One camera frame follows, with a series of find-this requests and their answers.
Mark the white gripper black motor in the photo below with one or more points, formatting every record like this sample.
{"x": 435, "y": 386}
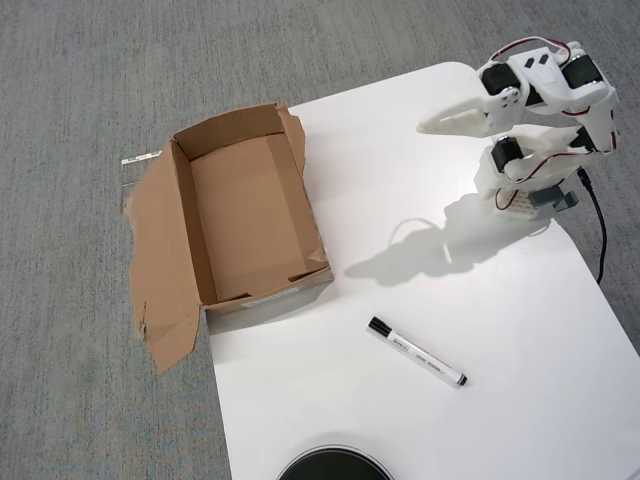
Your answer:
{"x": 492, "y": 116}

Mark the white marker pen black cap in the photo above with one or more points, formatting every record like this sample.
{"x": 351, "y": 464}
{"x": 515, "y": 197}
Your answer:
{"x": 420, "y": 356}

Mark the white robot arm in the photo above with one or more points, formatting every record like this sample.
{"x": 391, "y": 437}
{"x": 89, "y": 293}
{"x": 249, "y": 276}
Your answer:
{"x": 545, "y": 80}

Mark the open brown cardboard box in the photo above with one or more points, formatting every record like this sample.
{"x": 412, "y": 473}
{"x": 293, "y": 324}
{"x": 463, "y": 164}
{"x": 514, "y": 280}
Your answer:
{"x": 240, "y": 215}

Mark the grey table clamp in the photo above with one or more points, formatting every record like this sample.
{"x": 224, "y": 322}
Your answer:
{"x": 547, "y": 196}

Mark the clear tape strip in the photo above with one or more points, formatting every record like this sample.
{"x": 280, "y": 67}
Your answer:
{"x": 140, "y": 158}

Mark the black round disc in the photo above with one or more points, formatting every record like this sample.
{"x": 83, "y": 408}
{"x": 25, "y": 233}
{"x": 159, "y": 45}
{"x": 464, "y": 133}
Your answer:
{"x": 332, "y": 465}

